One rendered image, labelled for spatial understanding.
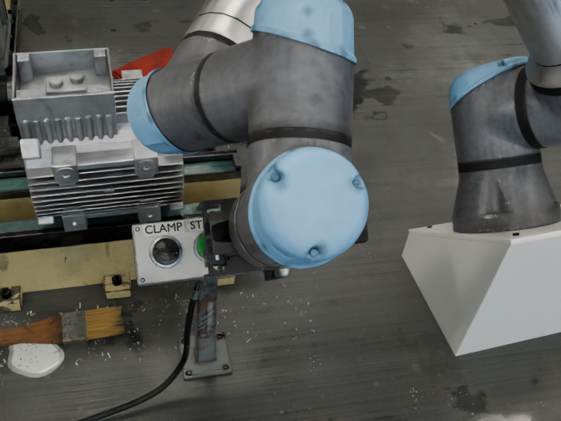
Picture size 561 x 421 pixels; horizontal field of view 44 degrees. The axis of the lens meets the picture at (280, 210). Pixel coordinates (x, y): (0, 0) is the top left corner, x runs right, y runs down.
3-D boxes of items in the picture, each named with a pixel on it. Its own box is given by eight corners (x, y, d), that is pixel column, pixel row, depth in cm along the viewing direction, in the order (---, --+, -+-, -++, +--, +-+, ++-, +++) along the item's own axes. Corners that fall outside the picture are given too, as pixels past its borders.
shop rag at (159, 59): (145, 100, 140) (145, 96, 139) (108, 73, 145) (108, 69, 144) (201, 73, 148) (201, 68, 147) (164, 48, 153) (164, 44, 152)
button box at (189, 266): (137, 286, 82) (137, 286, 77) (131, 228, 83) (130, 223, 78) (276, 270, 86) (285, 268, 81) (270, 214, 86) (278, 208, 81)
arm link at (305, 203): (379, 137, 45) (376, 268, 44) (332, 167, 55) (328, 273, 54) (260, 126, 43) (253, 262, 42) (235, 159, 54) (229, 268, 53)
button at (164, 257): (154, 266, 79) (154, 266, 77) (150, 240, 79) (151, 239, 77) (179, 263, 79) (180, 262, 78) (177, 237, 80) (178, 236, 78)
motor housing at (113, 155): (42, 251, 95) (16, 147, 82) (40, 159, 108) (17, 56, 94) (186, 233, 100) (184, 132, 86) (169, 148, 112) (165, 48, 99)
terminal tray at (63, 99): (22, 147, 87) (11, 101, 82) (22, 96, 94) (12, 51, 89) (118, 139, 90) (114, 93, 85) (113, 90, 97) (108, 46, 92)
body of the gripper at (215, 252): (194, 205, 69) (207, 187, 58) (278, 197, 71) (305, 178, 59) (204, 281, 69) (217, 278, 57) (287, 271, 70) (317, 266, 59)
